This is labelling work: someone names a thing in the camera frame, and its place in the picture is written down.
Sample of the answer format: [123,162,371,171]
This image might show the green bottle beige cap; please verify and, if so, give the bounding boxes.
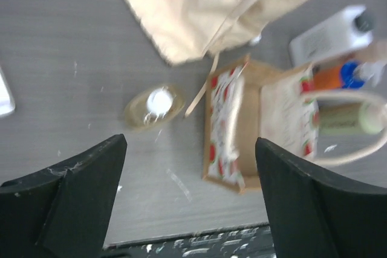
[319,102,386,136]

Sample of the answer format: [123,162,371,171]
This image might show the clear bottle white cap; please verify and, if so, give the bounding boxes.
[123,83,186,131]

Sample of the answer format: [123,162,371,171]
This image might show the white clothes rack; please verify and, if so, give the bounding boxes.
[0,68,16,118]

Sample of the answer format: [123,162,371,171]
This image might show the beige pink bottle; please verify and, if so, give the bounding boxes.
[362,39,386,62]

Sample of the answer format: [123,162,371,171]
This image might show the white bottle black cap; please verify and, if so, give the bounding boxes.
[288,5,375,67]

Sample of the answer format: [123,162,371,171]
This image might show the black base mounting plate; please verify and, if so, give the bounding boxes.
[100,223,276,257]

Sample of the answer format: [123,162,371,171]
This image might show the beige shirt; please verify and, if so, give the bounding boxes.
[125,0,309,66]

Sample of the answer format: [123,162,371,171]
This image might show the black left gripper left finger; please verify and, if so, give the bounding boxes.
[1,134,127,257]

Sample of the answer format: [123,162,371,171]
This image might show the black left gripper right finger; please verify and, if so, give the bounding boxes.
[255,138,386,257]

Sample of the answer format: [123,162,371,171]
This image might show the blue cap bottle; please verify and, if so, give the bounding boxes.
[313,60,387,91]

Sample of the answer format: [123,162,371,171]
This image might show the brown canvas bag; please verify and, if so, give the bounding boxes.
[203,56,386,193]

